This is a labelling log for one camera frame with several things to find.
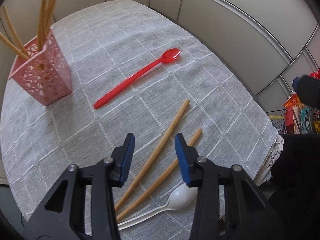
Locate bamboo chopstick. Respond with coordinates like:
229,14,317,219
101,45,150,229
115,99,190,211
2,5,30,59
43,0,57,38
116,136,178,222
37,0,47,52
0,33,29,61

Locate red plastic spoon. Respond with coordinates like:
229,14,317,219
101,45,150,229
93,48,181,109

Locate snack packages in basket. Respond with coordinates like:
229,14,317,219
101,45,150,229
267,71,319,134

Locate white plastic spoon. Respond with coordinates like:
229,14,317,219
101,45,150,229
118,184,198,231

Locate pink perforated utensil holder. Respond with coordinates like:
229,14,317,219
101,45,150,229
8,30,72,106

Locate grey checked tablecloth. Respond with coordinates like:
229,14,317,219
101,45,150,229
0,0,284,240

